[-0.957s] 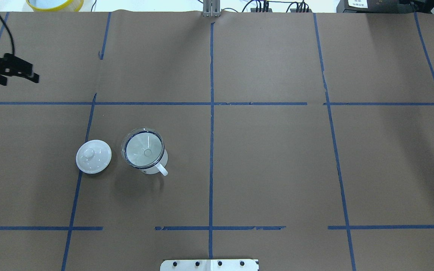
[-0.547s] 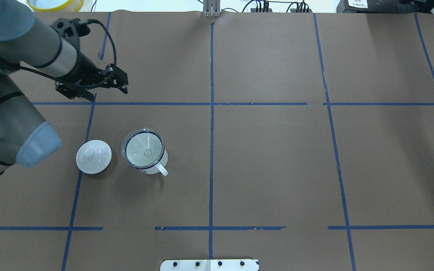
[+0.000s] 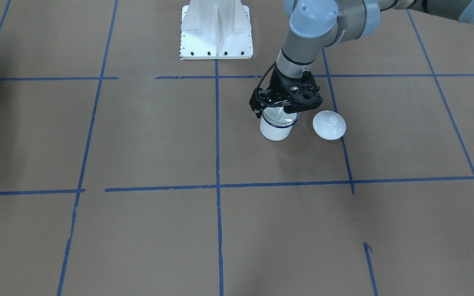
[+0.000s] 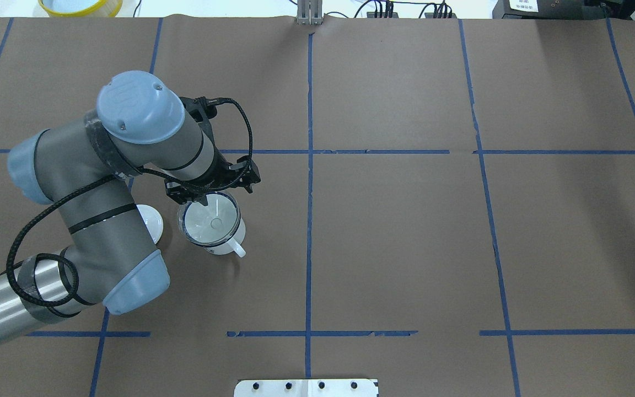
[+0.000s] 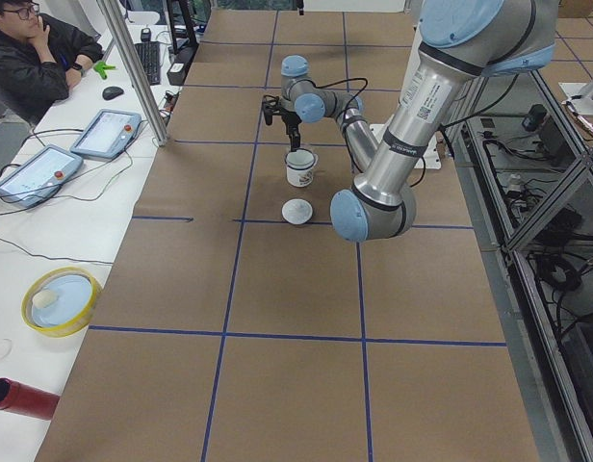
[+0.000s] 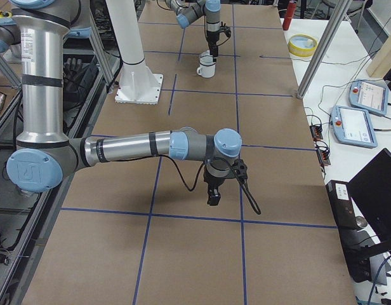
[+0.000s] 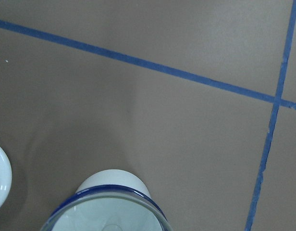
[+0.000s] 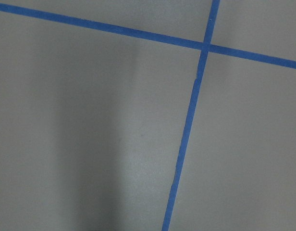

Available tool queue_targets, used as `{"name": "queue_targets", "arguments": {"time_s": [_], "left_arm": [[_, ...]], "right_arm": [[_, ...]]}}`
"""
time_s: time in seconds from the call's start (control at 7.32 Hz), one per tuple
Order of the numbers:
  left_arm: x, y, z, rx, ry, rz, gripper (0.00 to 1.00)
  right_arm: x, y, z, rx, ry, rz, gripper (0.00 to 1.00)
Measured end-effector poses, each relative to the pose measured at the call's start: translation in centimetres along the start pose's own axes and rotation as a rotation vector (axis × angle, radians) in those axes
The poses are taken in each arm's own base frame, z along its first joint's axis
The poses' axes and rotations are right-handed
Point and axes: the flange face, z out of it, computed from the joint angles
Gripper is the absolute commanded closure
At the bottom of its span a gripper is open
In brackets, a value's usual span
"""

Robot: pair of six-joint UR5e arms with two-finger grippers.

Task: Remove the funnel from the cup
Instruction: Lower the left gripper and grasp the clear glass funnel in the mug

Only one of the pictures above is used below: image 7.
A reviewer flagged clear glass funnel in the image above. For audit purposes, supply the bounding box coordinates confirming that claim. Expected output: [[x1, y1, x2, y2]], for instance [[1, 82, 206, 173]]
[[51, 196, 165, 231]]

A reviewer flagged white blue-rimmed enamel cup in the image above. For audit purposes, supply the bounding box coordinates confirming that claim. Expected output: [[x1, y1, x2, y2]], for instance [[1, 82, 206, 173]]
[[41, 169, 172, 231]]

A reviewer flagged small white bowl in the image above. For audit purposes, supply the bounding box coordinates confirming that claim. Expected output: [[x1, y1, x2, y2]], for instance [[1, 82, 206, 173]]
[[0, 147, 12, 208]]

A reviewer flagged brown paper table cover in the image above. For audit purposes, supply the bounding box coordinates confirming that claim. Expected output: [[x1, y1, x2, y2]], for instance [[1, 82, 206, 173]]
[[0, 0, 296, 231]]

